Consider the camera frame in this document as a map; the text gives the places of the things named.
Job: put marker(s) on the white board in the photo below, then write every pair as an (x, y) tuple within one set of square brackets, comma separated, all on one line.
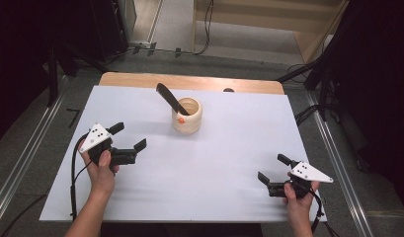
[(206, 164)]

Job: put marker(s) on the person's right hand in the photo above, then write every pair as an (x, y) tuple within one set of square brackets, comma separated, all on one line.
[(298, 207)]

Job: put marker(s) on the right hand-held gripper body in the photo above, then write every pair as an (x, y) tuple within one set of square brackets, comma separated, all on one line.
[(306, 172)]

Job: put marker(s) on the metal floor rail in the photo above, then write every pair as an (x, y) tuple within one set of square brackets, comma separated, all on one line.
[(338, 158), (28, 154)]

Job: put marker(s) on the wooden table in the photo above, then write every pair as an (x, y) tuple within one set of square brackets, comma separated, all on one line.
[(130, 80)]

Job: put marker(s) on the light wooden frame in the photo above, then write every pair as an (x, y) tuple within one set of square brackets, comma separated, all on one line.
[(255, 26)]

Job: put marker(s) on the black stand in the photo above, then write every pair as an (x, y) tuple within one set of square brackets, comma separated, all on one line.
[(53, 79)]

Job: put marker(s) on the black spatula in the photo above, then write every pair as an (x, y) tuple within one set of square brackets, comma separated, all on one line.
[(170, 98)]

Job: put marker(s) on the person's left hand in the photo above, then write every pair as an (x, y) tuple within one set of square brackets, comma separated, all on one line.
[(102, 179)]

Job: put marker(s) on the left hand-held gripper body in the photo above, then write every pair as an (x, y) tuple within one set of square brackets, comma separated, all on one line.
[(96, 137)]

